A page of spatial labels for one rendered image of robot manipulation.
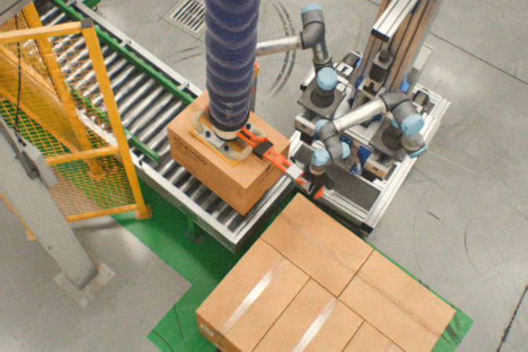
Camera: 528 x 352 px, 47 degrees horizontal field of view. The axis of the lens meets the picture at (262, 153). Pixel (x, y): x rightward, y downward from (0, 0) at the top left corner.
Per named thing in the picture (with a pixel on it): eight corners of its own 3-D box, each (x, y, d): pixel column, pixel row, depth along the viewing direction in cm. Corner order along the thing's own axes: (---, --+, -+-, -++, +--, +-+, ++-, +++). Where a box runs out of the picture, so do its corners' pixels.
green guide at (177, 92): (43, -3, 455) (40, -11, 447) (53, -11, 459) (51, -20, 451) (205, 119, 416) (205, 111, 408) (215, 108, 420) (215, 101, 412)
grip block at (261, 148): (251, 152, 335) (251, 147, 330) (262, 141, 339) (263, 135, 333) (262, 161, 333) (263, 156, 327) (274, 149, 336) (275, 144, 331)
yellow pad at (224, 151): (188, 132, 350) (188, 127, 345) (200, 121, 353) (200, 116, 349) (233, 168, 341) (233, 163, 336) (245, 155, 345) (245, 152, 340)
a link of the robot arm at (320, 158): (333, 158, 293) (317, 164, 291) (329, 167, 302) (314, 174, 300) (325, 144, 296) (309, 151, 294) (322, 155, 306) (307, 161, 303)
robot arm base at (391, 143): (388, 122, 366) (392, 114, 357) (410, 136, 363) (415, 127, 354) (376, 141, 360) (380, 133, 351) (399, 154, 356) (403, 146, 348)
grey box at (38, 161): (22, 164, 292) (2, 133, 266) (31, 156, 294) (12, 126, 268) (50, 188, 287) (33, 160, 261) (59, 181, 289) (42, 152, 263)
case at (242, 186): (171, 157, 386) (166, 125, 351) (214, 116, 402) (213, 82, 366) (243, 216, 371) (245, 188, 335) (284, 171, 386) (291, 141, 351)
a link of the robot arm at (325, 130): (400, 78, 305) (312, 121, 302) (411, 95, 301) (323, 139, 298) (398, 89, 315) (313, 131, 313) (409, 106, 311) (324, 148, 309)
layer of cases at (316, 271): (197, 325, 392) (195, 311, 357) (291, 214, 431) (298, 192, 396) (349, 456, 363) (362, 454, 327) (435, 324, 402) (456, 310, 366)
